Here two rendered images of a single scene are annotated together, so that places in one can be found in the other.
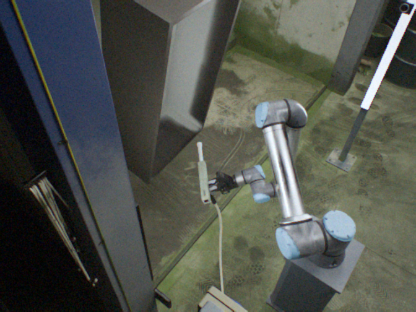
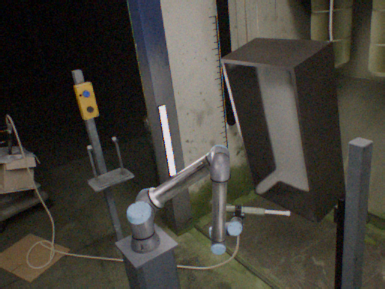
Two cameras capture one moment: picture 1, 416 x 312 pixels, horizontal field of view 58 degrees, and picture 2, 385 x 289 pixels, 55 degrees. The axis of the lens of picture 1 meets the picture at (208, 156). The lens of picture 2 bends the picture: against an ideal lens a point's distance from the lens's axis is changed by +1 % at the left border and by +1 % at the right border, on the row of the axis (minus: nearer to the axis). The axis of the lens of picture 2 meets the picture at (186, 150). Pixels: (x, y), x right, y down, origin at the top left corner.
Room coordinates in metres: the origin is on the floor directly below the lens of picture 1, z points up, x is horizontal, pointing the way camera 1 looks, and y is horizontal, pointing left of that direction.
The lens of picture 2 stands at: (2.00, -2.23, 2.14)
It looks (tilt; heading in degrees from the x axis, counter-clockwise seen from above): 25 degrees down; 114
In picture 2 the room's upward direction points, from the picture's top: 8 degrees counter-clockwise
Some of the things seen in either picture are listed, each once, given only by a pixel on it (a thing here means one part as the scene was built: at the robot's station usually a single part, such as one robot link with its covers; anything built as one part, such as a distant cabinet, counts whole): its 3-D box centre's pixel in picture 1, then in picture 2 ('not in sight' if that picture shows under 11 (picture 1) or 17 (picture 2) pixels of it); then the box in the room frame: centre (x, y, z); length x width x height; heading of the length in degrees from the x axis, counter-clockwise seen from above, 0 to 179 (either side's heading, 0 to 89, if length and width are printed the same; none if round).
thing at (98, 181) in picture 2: not in sight; (106, 160); (0.35, -0.11, 0.95); 0.26 x 0.15 x 0.32; 55
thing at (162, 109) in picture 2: (140, 245); (167, 141); (0.71, 0.26, 0.96); 0.06 x 0.02 x 0.63; 55
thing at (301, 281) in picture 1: (309, 277); (153, 281); (0.89, -0.61, 0.32); 0.31 x 0.31 x 0.64; 55
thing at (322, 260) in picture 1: (327, 246); (144, 237); (0.89, -0.61, 0.69); 0.19 x 0.19 x 0.10
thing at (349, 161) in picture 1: (341, 159); not in sight; (2.06, -1.12, 0.01); 0.20 x 0.20 x 0.01; 55
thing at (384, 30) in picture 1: (374, 41); not in sight; (3.70, -1.78, 0.14); 0.31 x 0.29 x 0.28; 145
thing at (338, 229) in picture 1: (333, 232); (140, 218); (0.88, -0.60, 0.83); 0.17 x 0.15 x 0.18; 106
